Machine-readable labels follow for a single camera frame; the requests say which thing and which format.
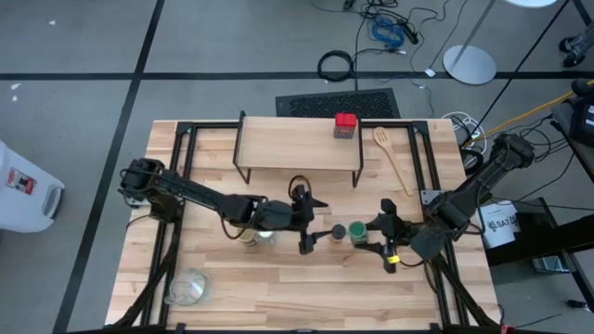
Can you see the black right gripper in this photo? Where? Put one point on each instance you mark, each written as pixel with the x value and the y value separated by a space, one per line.
pixel 394 232

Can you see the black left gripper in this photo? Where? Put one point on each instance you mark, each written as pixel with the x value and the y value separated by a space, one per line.
pixel 283 215

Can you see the green-lid spice jar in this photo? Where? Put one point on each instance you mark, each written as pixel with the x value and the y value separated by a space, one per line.
pixel 357 230

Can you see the orange spice bottle black lid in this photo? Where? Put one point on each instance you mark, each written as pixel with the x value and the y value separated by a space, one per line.
pixel 338 230

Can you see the white-lid spice jar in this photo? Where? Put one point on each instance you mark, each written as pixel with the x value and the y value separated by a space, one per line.
pixel 265 235

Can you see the red-lidded spice jar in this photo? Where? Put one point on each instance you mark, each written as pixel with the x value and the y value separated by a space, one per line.
pixel 345 121

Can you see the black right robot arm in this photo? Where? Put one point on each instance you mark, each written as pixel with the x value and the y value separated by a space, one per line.
pixel 468 195

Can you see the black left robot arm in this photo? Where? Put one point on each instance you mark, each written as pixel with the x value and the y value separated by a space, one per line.
pixel 199 192

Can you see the yellow tape tag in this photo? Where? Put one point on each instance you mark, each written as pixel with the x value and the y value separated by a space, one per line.
pixel 393 259

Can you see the wooden slotted spoon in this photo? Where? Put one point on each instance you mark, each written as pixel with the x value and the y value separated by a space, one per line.
pixel 383 137

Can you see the black floor grate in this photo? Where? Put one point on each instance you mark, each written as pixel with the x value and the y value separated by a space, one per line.
pixel 339 104

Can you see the white printed paper bag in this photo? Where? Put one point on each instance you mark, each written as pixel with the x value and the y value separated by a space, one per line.
pixel 499 227

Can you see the glass measuring cup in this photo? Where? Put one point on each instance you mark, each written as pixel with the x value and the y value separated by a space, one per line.
pixel 188 287

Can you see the black side table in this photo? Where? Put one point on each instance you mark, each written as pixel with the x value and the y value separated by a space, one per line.
pixel 557 232

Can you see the grey round-base stand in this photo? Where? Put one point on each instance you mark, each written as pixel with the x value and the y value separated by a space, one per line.
pixel 469 67

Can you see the black power strip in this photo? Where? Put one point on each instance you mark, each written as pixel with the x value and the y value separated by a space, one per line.
pixel 409 32

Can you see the black equipment case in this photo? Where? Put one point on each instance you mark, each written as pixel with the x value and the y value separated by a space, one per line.
pixel 584 123

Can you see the black chair caster base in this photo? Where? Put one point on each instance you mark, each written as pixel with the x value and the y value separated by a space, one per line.
pixel 575 48

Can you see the white round disc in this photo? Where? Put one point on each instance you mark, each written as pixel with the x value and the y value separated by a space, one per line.
pixel 531 3

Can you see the white trash bin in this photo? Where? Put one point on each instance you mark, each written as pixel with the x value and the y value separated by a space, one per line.
pixel 23 199

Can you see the wooden shelf black metal frame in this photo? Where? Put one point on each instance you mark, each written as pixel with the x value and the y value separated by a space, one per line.
pixel 287 144

